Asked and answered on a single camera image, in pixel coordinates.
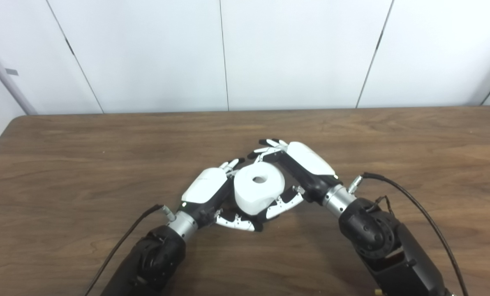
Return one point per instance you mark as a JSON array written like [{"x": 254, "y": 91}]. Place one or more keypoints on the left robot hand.
[{"x": 204, "y": 185}]

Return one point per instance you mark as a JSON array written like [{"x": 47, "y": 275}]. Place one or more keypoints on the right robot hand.
[{"x": 310, "y": 160}]

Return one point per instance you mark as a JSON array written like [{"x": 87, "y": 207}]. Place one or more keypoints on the round white piece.
[{"x": 257, "y": 193}]

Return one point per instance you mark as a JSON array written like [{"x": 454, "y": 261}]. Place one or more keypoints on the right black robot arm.
[{"x": 376, "y": 238}]

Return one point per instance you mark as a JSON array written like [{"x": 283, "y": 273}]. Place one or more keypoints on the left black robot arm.
[{"x": 154, "y": 259}]

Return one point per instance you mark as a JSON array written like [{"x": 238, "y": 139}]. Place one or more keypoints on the black panel hinge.
[
  {"x": 378, "y": 41},
  {"x": 69, "y": 45}
]

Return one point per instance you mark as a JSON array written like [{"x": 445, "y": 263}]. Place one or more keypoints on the grey corner trim strip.
[{"x": 6, "y": 78}]

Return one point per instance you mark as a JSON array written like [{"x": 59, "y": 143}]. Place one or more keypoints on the small grey wall label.
[{"x": 11, "y": 72}]

